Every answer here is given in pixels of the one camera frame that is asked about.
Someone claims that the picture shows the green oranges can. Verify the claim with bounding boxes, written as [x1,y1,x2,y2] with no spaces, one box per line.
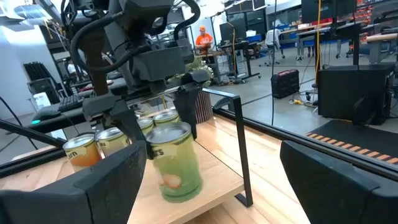
[136,117,155,136]
[95,126,131,158]
[153,110,181,126]
[145,121,203,203]

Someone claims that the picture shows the black table edge rail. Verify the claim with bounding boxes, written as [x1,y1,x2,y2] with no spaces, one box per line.
[213,107,398,184]
[0,148,67,179]

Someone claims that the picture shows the wooden shelf with black frame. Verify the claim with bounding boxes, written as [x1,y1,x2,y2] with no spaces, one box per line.
[0,88,254,224]

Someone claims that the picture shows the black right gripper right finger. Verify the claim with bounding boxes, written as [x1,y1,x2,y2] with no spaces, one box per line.
[279,140,398,224]

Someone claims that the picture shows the black computer tower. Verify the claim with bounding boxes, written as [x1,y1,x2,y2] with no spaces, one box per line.
[317,63,396,126]

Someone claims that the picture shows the brown cardboard tube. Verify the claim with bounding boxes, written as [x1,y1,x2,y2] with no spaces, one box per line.
[366,32,398,43]

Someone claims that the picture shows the green plant in slatted pot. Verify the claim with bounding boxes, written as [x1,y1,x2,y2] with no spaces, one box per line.
[167,55,215,124]

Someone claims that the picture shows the yellow hanging cable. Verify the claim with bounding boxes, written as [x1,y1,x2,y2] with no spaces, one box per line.
[313,0,323,86]

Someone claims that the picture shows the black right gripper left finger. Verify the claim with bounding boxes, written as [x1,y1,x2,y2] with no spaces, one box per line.
[0,140,147,224]

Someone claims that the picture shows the black standing desk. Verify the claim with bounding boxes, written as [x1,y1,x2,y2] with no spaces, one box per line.
[219,40,262,83]

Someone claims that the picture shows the black metal rod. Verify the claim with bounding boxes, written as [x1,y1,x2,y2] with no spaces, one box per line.
[0,119,67,149]

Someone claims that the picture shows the black hanging cable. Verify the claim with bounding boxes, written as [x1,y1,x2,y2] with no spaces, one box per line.
[271,0,278,127]

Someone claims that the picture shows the black equipment case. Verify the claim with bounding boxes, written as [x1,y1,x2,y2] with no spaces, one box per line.
[270,68,301,100]

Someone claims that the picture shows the black computer mouse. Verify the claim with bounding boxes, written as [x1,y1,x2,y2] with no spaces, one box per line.
[31,109,62,123]

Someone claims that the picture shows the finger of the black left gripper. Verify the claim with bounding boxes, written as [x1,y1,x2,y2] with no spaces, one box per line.
[172,83,203,140]
[101,101,155,160]

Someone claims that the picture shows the person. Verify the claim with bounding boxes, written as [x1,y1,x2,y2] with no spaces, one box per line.
[66,58,80,77]
[195,25,215,55]

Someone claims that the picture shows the black headphones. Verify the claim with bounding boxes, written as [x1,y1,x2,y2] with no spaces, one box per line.
[351,96,379,127]

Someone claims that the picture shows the black monitor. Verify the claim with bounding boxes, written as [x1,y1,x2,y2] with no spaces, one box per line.
[300,0,358,24]

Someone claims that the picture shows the orange corn can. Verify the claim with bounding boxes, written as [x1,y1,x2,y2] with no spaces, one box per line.
[62,133,102,172]

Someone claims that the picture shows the office chair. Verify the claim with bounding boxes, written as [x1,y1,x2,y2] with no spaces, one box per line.
[264,27,285,67]

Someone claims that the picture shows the black mat with orange stripes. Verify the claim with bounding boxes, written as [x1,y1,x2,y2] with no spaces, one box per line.
[305,119,398,166]

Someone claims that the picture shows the black keyboard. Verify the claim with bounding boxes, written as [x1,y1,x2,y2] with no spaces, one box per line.
[57,93,85,113]

